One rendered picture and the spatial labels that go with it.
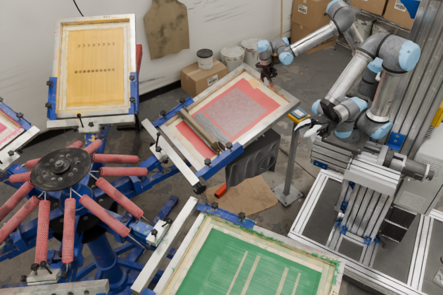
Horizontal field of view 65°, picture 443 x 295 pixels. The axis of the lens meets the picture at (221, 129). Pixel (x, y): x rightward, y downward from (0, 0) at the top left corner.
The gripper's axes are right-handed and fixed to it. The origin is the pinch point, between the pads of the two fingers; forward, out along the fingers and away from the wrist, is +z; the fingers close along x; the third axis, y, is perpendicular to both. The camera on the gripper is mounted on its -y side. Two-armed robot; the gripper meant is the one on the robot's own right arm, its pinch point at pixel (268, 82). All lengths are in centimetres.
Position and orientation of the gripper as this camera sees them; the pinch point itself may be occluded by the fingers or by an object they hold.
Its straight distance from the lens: 244.8
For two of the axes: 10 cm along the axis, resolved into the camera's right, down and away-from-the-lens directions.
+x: 7.8, -5.8, 2.2
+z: 2.5, 6.1, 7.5
